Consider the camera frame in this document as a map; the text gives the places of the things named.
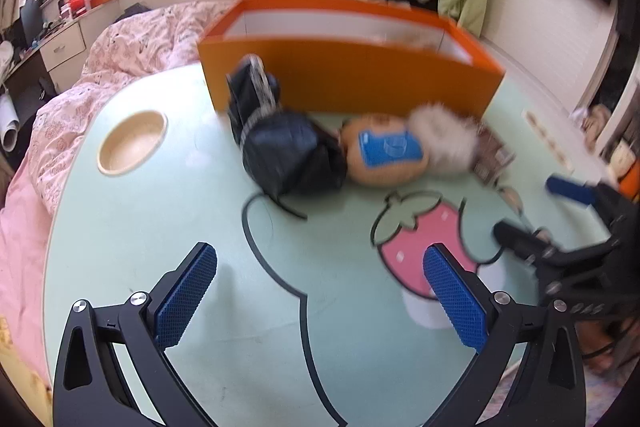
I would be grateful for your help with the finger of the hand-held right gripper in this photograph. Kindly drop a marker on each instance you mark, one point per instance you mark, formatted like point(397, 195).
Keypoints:
point(520, 239)
point(570, 191)

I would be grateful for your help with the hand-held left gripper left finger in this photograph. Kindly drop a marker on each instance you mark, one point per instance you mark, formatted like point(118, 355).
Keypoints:
point(185, 297)

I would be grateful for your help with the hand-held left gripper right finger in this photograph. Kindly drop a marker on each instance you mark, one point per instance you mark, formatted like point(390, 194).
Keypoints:
point(455, 302)

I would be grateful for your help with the white fluffy pom-pom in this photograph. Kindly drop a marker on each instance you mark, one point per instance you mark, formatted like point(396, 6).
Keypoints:
point(442, 142)

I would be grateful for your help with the tan plush toy blue tag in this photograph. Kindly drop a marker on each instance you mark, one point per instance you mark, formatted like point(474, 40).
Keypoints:
point(365, 172)

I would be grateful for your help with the black fabric pouch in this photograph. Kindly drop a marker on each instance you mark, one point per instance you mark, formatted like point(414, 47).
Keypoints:
point(290, 157)

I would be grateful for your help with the orange storage box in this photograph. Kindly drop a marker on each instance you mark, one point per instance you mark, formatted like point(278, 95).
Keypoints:
point(350, 77)

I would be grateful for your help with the green cartoon print desktop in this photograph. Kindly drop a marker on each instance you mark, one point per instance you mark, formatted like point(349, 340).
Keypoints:
point(175, 197)

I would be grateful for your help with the white mug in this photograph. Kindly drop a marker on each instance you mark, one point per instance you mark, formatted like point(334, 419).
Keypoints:
point(622, 154)

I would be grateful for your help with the beige cloth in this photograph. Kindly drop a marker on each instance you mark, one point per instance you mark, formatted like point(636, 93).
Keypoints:
point(594, 122)

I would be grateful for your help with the floral patterned mat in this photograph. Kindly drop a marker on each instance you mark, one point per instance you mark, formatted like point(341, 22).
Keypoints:
point(602, 397)

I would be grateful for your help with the white slatted door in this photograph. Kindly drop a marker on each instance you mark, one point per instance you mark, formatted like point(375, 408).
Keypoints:
point(550, 37)

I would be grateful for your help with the pink bed sheet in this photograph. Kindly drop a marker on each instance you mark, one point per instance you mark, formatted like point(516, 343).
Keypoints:
point(20, 257)

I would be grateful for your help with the yellow printed cloth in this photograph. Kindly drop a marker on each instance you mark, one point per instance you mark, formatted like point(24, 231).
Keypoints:
point(20, 357)

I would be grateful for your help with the rolled white paper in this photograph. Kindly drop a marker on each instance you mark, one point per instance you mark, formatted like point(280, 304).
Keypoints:
point(7, 122)

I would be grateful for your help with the pink floral quilt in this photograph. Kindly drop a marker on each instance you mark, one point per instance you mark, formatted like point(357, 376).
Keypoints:
point(125, 52)

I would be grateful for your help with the dark wooden desk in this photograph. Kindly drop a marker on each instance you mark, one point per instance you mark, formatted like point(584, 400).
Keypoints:
point(25, 77)

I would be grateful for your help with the white drawer cabinet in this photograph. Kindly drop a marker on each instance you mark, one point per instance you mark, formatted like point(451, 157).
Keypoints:
point(62, 47)

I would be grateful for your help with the red container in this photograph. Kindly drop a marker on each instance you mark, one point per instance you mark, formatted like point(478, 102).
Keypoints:
point(76, 2)

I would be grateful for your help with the black monitor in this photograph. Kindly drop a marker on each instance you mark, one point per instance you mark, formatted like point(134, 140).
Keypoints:
point(30, 14)

